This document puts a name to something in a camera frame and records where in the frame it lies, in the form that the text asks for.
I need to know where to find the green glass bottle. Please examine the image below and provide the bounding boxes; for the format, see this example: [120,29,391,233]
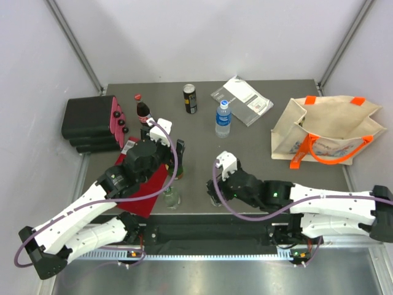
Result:
[165,163,184,180]

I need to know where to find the clear glass bottle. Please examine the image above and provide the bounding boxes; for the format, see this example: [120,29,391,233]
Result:
[211,199,222,207]
[163,186,181,210]

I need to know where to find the blue label water bottle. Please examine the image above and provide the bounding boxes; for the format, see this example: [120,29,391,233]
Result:
[216,100,232,138]

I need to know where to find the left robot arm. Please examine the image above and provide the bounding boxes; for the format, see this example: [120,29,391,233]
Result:
[14,119,184,280]

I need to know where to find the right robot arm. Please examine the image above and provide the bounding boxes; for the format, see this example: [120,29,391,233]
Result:
[206,168,392,243]

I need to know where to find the cola glass bottle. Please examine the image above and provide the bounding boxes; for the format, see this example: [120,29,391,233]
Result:
[134,94,152,126]

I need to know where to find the red folder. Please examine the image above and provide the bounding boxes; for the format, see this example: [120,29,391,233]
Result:
[115,136,168,218]

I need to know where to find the black pink case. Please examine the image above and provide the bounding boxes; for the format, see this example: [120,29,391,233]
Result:
[61,95,128,154]

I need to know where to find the black yellow drink can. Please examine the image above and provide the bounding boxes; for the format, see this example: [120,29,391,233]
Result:
[183,84,197,114]

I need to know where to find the black mounting base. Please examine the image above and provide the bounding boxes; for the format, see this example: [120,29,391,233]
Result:
[104,211,323,256]

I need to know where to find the white booklet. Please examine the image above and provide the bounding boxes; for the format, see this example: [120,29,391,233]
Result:
[211,76,274,127]

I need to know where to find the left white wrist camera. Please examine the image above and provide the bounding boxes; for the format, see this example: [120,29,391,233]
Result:
[147,118,173,147]

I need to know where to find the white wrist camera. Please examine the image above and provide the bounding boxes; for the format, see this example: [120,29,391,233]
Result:
[147,118,173,147]
[214,151,238,181]

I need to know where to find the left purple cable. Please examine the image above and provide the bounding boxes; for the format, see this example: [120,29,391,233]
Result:
[14,121,181,270]

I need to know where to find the purple cable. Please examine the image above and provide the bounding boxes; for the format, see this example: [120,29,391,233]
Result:
[212,164,393,222]
[14,121,181,270]

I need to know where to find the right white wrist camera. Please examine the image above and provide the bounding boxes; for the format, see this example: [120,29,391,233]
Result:
[214,151,238,181]

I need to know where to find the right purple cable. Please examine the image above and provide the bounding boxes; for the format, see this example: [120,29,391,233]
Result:
[212,164,393,222]

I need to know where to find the slotted cable duct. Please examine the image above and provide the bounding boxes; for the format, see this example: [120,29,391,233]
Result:
[74,247,311,261]

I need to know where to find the canvas bag orange handles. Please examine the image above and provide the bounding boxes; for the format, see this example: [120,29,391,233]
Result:
[271,95,386,170]

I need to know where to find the left aluminium frame post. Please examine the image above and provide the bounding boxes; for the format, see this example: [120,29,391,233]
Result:
[44,0,105,95]

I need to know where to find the aluminium frame post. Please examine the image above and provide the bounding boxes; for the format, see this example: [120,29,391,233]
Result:
[44,0,105,95]
[316,0,376,95]

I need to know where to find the right aluminium frame post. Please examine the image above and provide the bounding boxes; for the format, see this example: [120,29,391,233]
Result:
[316,0,376,95]

